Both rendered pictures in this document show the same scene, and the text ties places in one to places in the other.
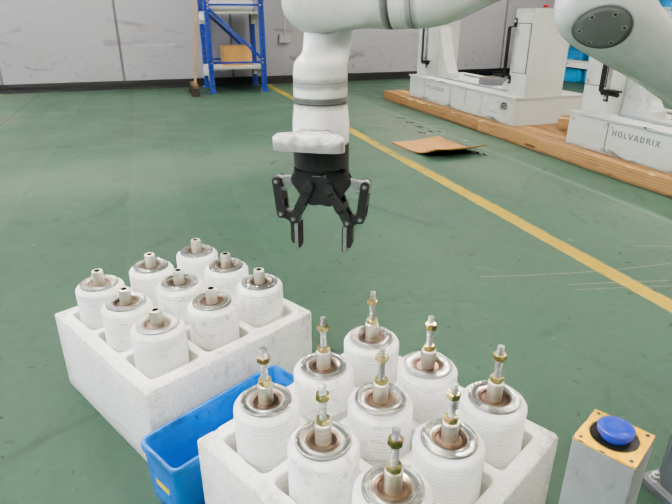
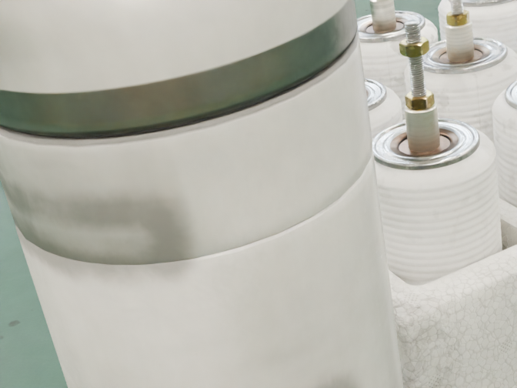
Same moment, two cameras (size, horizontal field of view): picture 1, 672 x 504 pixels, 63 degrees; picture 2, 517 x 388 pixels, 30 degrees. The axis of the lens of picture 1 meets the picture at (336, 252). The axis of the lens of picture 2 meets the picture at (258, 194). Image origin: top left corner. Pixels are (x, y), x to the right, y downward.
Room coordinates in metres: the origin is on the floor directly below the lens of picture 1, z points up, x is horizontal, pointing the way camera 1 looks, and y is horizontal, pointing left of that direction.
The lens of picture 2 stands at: (0.80, -0.83, 0.54)
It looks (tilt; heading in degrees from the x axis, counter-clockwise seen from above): 27 degrees down; 115
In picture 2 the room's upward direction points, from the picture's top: 11 degrees counter-clockwise
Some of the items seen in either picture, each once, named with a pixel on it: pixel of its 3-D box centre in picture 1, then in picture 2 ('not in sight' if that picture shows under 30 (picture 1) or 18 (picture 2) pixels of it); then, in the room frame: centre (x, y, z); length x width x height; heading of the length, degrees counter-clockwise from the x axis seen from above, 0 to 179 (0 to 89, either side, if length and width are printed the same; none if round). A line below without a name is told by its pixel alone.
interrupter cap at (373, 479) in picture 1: (392, 488); not in sight; (0.49, -0.07, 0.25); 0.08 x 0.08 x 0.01
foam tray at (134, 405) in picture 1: (187, 348); not in sight; (1.03, 0.33, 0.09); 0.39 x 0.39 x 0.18; 46
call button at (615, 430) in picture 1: (615, 432); not in sight; (0.51, -0.33, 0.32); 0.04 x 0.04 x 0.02
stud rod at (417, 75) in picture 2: (498, 368); (417, 75); (0.66, -0.23, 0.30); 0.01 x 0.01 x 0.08
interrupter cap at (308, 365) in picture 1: (323, 365); not in sight; (0.73, 0.02, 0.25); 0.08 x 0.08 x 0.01
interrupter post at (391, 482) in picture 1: (393, 480); not in sight; (0.49, -0.07, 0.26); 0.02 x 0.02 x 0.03
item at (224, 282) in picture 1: (229, 301); not in sight; (1.12, 0.25, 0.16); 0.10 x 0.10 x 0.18
